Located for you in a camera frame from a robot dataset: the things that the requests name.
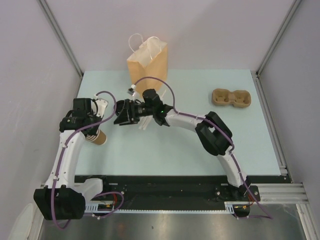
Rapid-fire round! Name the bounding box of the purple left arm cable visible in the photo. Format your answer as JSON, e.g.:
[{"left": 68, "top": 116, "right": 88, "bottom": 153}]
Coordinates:
[{"left": 48, "top": 90, "right": 126, "bottom": 230}]

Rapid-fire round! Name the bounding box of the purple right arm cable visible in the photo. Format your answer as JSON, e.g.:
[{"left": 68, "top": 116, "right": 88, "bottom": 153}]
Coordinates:
[{"left": 132, "top": 76, "right": 273, "bottom": 220}]

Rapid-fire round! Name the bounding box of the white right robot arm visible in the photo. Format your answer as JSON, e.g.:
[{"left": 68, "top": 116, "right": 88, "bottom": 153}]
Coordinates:
[{"left": 114, "top": 89, "right": 251, "bottom": 201}]

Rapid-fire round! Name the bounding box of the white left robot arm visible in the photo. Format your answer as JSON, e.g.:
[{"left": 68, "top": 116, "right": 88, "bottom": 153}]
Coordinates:
[{"left": 33, "top": 97, "right": 111, "bottom": 220}]

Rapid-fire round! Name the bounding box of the right white cable duct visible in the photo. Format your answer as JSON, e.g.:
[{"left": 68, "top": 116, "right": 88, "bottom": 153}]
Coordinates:
[{"left": 224, "top": 201, "right": 251, "bottom": 214}]

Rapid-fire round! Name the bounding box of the left white cable duct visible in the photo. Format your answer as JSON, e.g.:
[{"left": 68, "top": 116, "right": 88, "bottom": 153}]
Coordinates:
[{"left": 84, "top": 203, "right": 115, "bottom": 214}]

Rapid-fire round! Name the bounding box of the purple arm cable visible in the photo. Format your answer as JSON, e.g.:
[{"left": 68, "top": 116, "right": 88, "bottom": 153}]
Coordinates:
[
  {"left": 132, "top": 76, "right": 273, "bottom": 220},
  {"left": 48, "top": 90, "right": 126, "bottom": 230}
]

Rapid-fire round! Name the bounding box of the white cable duct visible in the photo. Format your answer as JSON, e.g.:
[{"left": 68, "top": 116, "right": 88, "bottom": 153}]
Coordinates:
[
  {"left": 224, "top": 201, "right": 251, "bottom": 214},
  {"left": 84, "top": 203, "right": 115, "bottom": 214}
]

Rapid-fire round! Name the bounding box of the brown paper takeout bag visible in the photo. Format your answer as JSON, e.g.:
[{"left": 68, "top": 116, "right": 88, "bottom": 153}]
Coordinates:
[{"left": 126, "top": 33, "right": 168, "bottom": 84}]

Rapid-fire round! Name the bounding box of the brown cardboard cup carrier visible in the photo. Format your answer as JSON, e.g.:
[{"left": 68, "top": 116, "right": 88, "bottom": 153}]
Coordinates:
[{"left": 212, "top": 88, "right": 252, "bottom": 108}]

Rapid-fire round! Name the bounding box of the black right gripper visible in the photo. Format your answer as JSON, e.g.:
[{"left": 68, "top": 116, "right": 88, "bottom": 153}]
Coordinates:
[{"left": 115, "top": 98, "right": 156, "bottom": 126}]

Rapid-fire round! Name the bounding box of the stack of brown paper cups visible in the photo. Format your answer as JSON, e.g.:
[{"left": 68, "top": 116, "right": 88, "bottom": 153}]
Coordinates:
[{"left": 85, "top": 129, "right": 108, "bottom": 146}]

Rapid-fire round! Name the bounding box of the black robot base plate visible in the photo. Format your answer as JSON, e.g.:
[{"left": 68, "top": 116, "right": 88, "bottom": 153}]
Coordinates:
[{"left": 73, "top": 175, "right": 261, "bottom": 211}]

